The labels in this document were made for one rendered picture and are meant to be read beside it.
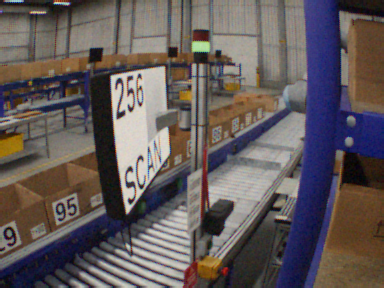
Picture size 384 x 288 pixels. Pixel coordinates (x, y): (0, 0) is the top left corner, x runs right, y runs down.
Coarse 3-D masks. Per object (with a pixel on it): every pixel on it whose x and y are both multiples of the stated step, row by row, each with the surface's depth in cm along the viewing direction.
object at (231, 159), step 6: (228, 156) 263; (234, 156) 260; (240, 156) 258; (228, 162) 264; (234, 162) 261; (240, 162) 259; (246, 162) 256; (252, 162) 254; (258, 162) 251; (264, 162) 249; (270, 162) 246; (276, 162) 244; (264, 168) 250; (270, 168) 247; (276, 168) 245
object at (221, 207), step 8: (216, 200) 114; (224, 200) 114; (216, 208) 108; (224, 208) 108; (232, 208) 112; (208, 216) 106; (216, 216) 105; (224, 216) 106; (216, 224) 106; (216, 232) 110
